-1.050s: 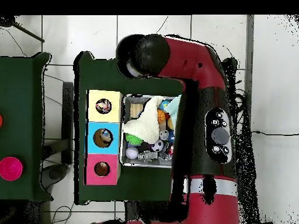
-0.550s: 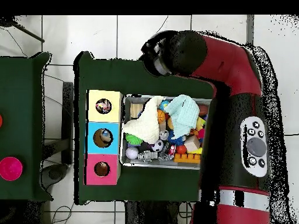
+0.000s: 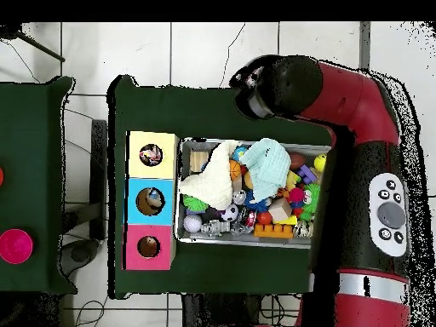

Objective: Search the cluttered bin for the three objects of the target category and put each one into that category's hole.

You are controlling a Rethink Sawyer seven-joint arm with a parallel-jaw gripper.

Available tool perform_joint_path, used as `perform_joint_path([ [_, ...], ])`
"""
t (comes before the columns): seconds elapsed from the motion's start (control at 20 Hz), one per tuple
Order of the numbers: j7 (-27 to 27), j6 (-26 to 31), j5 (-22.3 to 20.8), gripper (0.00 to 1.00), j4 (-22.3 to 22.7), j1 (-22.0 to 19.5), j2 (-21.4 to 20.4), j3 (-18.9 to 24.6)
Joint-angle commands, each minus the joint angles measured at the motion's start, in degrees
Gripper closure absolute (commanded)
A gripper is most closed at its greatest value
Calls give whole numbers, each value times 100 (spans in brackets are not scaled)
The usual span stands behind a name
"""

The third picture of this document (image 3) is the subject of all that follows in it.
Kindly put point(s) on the grey toy robot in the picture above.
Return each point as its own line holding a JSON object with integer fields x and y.
{"x": 214, "y": 228}

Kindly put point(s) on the multicoloured patterned cloth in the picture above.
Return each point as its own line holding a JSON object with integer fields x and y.
{"x": 150, "y": 155}

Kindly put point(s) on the green spiky ball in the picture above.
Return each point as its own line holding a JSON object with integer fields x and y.
{"x": 194, "y": 202}
{"x": 312, "y": 201}

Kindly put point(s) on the green cloth side table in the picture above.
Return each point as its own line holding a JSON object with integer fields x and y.
{"x": 30, "y": 136}

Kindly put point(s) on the pink round disc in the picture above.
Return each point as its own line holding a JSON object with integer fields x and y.
{"x": 15, "y": 246}

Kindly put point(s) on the purple toy block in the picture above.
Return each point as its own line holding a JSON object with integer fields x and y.
{"x": 306, "y": 174}

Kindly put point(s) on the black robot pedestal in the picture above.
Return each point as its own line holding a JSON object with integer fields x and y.
{"x": 218, "y": 313}

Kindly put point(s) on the mint waffle cloth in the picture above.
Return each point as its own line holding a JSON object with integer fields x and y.
{"x": 266, "y": 163}

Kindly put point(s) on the wooden box with three holes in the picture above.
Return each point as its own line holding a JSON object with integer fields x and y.
{"x": 150, "y": 231}

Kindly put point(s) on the white baseball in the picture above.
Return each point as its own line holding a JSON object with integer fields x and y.
{"x": 192, "y": 223}

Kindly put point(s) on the shallow clear mesh bin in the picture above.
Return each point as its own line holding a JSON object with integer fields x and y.
{"x": 187, "y": 235}

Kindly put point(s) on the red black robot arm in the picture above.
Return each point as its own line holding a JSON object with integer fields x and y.
{"x": 361, "y": 170}

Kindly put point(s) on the cream waffle cloth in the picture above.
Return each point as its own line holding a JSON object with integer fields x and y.
{"x": 214, "y": 177}

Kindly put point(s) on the small soccer ball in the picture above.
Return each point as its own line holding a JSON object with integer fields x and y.
{"x": 229, "y": 212}

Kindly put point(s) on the yellow ball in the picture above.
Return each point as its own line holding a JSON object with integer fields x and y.
{"x": 320, "y": 163}

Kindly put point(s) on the orange toy brick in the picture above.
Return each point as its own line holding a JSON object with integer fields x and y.
{"x": 274, "y": 230}

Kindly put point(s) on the red spiky ball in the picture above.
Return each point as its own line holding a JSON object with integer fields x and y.
{"x": 296, "y": 196}

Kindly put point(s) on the grey round base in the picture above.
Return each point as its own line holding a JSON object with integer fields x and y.
{"x": 80, "y": 257}

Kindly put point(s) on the black stand pole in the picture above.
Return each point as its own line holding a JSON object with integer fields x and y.
{"x": 8, "y": 31}

